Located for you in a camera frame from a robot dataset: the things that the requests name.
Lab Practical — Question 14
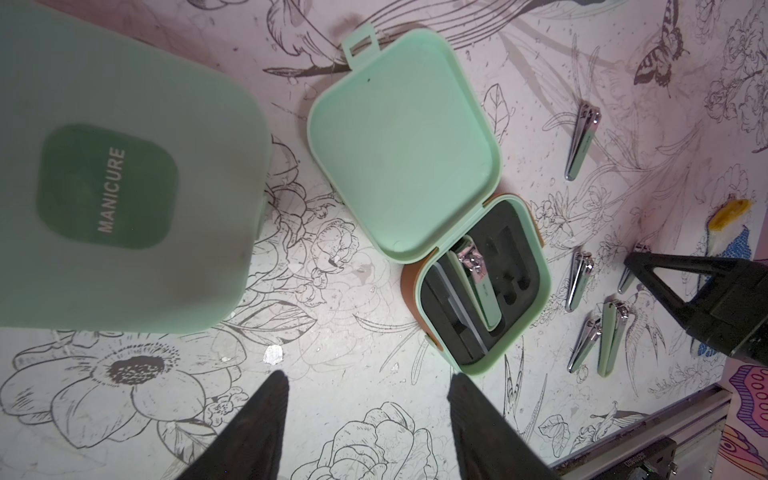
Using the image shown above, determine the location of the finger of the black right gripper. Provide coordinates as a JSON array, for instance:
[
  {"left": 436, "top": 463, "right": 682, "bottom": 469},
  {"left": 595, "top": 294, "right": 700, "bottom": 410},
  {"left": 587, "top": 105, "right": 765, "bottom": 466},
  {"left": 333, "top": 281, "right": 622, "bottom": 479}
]
[{"left": 624, "top": 252, "right": 767, "bottom": 360}]

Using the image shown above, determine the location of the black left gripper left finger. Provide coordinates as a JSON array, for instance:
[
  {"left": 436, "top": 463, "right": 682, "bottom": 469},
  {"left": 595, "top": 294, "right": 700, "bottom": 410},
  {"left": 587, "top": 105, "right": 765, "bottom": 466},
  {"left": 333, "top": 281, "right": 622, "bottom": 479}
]
[{"left": 179, "top": 370, "right": 289, "bottom": 480}]

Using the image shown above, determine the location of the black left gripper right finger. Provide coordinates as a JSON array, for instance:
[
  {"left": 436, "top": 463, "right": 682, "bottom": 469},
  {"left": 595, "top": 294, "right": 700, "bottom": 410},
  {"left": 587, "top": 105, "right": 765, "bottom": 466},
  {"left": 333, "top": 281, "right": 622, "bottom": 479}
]
[{"left": 448, "top": 373, "right": 557, "bottom": 479}]

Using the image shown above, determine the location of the green case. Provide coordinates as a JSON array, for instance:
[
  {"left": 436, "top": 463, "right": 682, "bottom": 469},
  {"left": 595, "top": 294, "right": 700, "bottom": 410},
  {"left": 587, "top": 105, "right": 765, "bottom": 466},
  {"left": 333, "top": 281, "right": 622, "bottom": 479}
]
[
  {"left": 1, "top": 1, "right": 272, "bottom": 333},
  {"left": 307, "top": 24, "right": 551, "bottom": 376}
]

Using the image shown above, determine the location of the green nail tool mid-right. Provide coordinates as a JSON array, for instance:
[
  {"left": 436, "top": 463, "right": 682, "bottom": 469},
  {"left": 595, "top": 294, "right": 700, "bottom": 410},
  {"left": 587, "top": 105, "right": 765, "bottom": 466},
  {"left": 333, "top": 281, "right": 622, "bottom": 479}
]
[{"left": 617, "top": 242, "right": 650, "bottom": 294}]

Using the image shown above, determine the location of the green nail clipper long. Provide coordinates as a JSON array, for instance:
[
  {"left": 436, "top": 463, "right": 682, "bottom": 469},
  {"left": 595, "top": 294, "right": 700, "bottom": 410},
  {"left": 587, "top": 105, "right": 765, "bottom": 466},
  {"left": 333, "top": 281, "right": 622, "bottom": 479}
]
[{"left": 597, "top": 299, "right": 629, "bottom": 378}]

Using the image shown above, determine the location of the green nail file tool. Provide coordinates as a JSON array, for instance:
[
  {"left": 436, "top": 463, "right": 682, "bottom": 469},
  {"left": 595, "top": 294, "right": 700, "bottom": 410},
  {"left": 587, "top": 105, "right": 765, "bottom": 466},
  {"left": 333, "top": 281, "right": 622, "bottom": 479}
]
[{"left": 567, "top": 317, "right": 602, "bottom": 373}]

